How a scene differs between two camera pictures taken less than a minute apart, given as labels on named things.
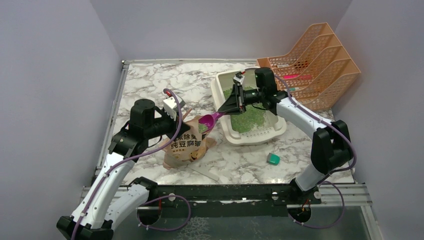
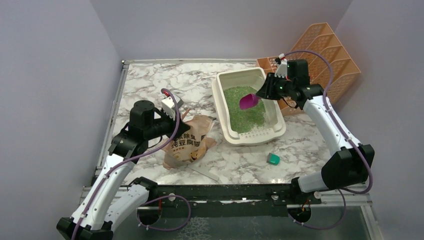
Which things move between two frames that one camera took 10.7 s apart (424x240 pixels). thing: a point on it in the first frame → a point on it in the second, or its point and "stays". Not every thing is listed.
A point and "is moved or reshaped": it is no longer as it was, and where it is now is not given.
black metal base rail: (229, 200) stays
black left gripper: (178, 127) stays
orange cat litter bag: (191, 145) stays
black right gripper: (236, 103) → (267, 90)
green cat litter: (253, 118) stays
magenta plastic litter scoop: (210, 119) is moved or reshaped
